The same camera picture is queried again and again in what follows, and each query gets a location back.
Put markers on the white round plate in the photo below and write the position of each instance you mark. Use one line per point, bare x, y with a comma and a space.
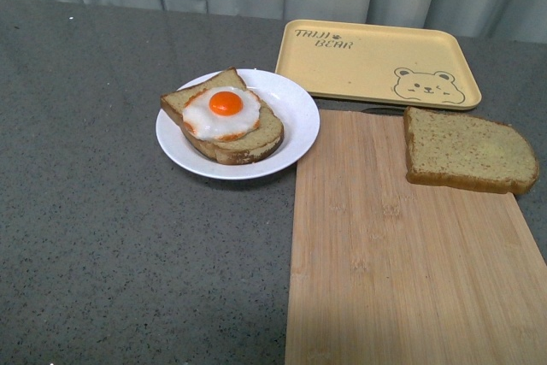
289, 101

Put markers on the bread slice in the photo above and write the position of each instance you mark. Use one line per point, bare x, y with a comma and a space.
252, 147
467, 152

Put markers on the fried egg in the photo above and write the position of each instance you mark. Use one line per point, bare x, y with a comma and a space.
222, 113

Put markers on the yellow bear tray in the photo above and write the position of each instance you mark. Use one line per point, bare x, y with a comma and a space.
380, 64

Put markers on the bamboo cutting board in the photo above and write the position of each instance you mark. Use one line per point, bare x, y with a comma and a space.
387, 272

